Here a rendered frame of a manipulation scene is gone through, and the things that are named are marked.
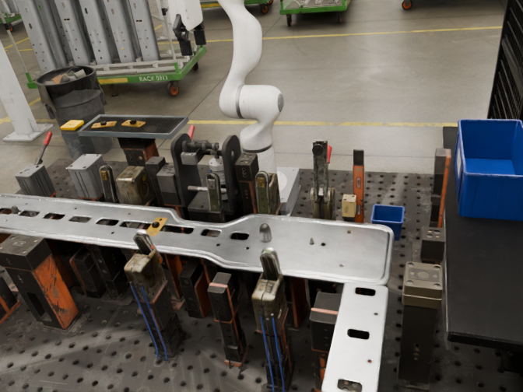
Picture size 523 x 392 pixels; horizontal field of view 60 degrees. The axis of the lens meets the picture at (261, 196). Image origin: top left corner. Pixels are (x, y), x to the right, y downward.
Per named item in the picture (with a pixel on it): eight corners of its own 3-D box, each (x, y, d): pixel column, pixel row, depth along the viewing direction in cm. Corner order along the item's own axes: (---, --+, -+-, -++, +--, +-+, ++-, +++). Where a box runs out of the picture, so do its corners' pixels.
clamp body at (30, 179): (47, 254, 178) (7, 176, 158) (64, 236, 187) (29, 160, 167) (67, 257, 175) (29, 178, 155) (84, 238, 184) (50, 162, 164)
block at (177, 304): (164, 308, 146) (140, 239, 130) (182, 279, 156) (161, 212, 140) (179, 310, 145) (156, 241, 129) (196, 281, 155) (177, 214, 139)
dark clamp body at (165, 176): (173, 267, 162) (145, 178, 141) (189, 244, 172) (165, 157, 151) (201, 271, 159) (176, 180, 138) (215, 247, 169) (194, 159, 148)
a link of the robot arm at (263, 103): (247, 136, 179) (237, 79, 165) (293, 138, 173) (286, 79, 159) (236, 152, 170) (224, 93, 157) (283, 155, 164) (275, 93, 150)
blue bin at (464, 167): (458, 216, 115) (464, 173, 108) (452, 157, 139) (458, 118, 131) (531, 222, 110) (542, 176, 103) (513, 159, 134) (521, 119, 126)
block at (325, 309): (308, 395, 115) (300, 322, 100) (317, 358, 124) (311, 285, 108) (346, 404, 112) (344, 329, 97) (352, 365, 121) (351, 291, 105)
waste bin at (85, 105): (52, 163, 403) (18, 85, 363) (87, 136, 445) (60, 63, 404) (100, 166, 388) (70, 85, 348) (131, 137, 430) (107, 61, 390)
